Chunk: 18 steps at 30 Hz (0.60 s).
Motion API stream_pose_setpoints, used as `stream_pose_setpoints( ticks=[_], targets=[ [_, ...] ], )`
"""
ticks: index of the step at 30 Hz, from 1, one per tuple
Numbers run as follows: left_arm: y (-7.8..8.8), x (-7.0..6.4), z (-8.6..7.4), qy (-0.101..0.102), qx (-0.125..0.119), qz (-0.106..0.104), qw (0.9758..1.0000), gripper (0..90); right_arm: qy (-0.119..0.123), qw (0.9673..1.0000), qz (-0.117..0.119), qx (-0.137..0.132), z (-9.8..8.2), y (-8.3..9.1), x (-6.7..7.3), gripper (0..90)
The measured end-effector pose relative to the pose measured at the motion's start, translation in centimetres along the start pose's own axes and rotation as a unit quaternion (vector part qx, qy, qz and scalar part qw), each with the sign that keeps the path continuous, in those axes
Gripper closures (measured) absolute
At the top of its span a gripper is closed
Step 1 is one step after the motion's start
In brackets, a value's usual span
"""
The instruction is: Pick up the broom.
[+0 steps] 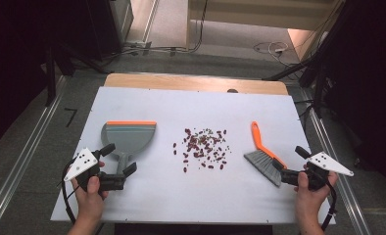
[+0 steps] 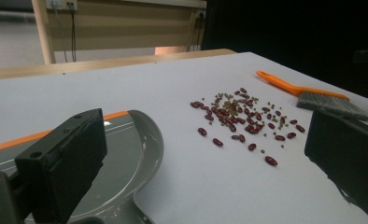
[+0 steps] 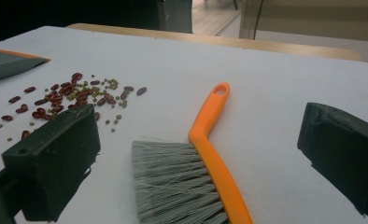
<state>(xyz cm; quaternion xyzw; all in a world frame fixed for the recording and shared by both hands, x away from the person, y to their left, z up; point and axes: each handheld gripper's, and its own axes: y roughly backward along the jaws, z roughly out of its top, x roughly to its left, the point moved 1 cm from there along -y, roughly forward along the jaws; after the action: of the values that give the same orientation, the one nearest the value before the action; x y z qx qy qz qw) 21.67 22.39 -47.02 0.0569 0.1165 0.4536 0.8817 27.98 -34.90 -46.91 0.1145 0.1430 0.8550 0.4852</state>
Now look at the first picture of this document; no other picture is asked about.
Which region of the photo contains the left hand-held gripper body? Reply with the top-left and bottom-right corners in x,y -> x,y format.
63,147 -> 127,194

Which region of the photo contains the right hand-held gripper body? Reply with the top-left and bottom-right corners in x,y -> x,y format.
281,151 -> 355,192

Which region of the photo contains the orange brush with grey bristles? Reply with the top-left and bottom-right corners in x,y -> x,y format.
243,120 -> 289,188

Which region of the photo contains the grey dustpan with orange edge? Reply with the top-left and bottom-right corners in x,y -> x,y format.
100,120 -> 158,176

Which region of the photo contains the pile of red beans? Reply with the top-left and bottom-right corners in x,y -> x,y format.
171,127 -> 230,174

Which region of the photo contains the person's left hand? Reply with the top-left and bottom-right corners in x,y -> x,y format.
71,161 -> 110,224

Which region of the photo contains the person's right hand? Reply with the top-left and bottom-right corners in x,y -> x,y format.
293,164 -> 340,226

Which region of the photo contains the white board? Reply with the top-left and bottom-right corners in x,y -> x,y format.
49,85 -> 336,227

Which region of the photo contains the black stand leg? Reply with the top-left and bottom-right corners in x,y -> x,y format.
262,3 -> 356,82

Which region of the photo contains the black metal stand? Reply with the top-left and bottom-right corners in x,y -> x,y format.
43,43 -> 58,108

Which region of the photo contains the wooden table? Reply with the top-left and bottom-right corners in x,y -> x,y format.
103,72 -> 290,97

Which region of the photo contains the metal floor rail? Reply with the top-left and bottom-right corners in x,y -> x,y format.
300,87 -> 373,235
0,73 -> 69,235

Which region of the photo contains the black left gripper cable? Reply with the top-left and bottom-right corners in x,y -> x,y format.
61,158 -> 78,226

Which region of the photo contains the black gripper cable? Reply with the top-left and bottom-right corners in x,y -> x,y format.
61,158 -> 78,226
320,179 -> 339,232

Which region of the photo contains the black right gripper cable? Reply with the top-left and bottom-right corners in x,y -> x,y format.
320,179 -> 339,232

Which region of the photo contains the white cable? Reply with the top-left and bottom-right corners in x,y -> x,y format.
253,40 -> 292,68

